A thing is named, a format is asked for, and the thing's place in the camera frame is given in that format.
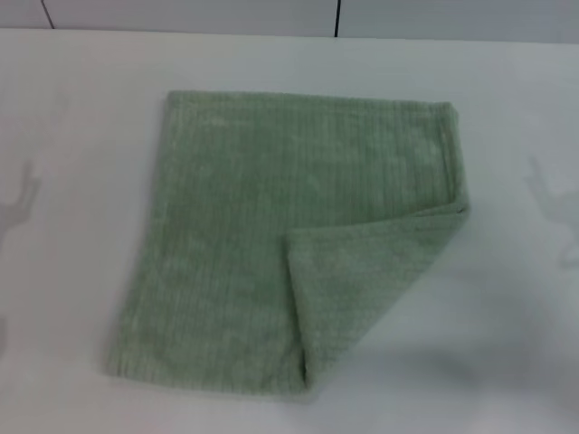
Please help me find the light green ribbed towel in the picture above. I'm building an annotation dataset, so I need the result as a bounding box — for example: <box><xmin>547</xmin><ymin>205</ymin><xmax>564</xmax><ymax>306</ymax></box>
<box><xmin>93</xmin><ymin>90</ymin><xmax>471</xmax><ymax>394</ymax></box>

